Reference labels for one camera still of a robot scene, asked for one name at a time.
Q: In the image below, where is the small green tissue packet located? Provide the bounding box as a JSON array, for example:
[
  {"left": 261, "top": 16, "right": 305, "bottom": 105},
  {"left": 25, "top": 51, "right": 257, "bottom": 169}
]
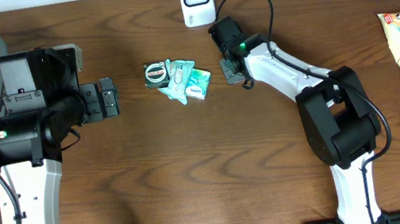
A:
[{"left": 185, "top": 68, "right": 212, "bottom": 100}]

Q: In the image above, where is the green tissue pack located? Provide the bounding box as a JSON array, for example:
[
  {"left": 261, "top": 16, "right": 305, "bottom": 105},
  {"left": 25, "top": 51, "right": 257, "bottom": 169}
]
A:
[{"left": 159, "top": 59, "right": 195, "bottom": 105}]

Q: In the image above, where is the round black red tin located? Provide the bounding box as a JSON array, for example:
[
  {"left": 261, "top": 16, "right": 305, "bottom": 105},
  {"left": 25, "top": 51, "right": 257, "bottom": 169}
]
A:
[{"left": 143, "top": 61, "right": 170, "bottom": 89}]

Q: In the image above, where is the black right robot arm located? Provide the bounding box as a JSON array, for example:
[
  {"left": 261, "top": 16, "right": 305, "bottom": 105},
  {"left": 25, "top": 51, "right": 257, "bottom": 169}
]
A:
[{"left": 217, "top": 34, "right": 381, "bottom": 224}]

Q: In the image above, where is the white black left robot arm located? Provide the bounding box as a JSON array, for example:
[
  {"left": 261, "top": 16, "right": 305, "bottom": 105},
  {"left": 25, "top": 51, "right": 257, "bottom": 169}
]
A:
[{"left": 0, "top": 78, "right": 119, "bottom": 224}]

